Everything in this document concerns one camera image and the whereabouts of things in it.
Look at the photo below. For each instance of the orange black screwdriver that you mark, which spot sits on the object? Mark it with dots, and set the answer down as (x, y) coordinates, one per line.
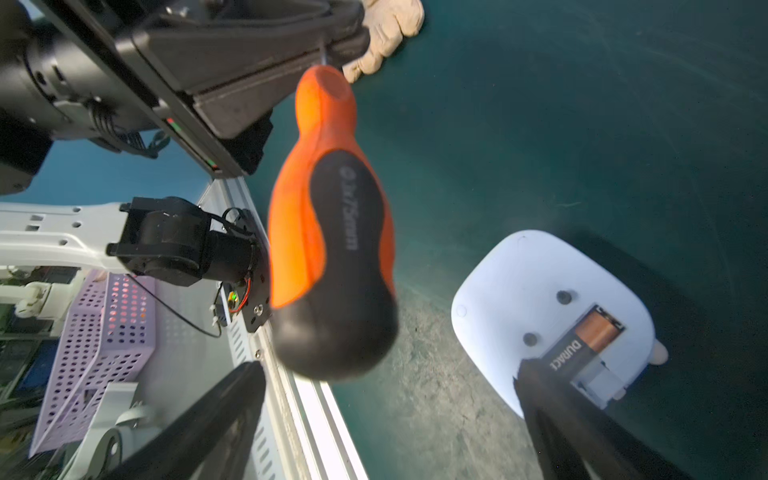
(332, 246)

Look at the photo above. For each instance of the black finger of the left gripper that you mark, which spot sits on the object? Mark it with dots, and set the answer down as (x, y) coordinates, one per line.
(233, 61)

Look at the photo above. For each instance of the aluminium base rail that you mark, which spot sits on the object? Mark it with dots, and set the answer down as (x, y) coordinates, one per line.
(301, 433)

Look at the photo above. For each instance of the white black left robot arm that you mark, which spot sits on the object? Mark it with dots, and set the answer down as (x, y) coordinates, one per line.
(132, 77)

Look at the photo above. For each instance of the purple perforated basket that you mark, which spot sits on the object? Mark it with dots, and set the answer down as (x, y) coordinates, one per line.
(109, 335)

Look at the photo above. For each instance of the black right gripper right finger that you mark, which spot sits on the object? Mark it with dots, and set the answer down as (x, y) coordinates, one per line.
(574, 439)

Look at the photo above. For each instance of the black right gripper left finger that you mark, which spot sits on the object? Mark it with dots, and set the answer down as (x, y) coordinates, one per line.
(212, 439)

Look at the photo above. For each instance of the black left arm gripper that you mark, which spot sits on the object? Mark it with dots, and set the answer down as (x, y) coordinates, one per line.
(52, 91)

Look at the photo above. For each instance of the white alarm device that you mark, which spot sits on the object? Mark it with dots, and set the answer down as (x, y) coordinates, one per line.
(530, 290)

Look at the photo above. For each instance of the Duracell AA battery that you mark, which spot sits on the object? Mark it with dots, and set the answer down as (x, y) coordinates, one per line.
(583, 343)

